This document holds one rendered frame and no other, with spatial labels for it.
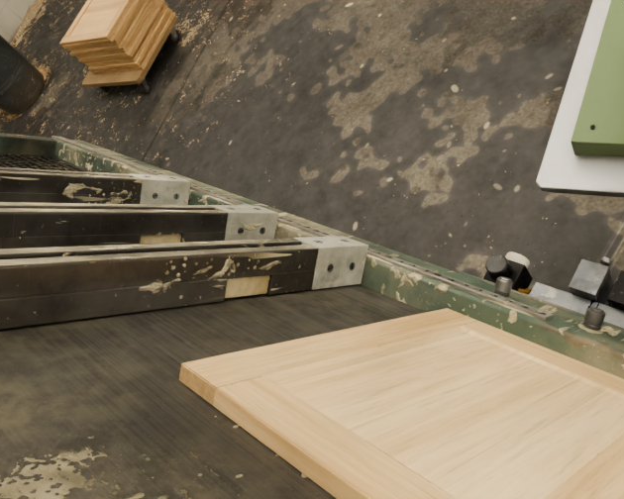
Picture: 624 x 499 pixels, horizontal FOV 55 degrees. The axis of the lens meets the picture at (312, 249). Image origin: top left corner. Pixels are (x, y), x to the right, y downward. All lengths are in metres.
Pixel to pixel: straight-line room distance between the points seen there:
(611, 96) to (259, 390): 0.87
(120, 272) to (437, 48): 2.14
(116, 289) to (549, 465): 0.49
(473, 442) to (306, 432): 0.16
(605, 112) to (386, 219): 1.20
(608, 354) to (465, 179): 1.42
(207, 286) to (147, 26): 3.08
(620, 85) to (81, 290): 0.96
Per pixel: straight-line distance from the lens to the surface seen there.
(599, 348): 0.88
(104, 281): 0.73
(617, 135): 1.18
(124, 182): 1.33
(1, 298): 0.69
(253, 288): 0.88
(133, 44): 3.74
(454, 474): 0.53
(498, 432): 0.62
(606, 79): 1.25
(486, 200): 2.14
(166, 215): 1.04
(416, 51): 2.74
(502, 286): 0.97
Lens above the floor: 1.72
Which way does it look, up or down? 47 degrees down
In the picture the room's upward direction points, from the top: 48 degrees counter-clockwise
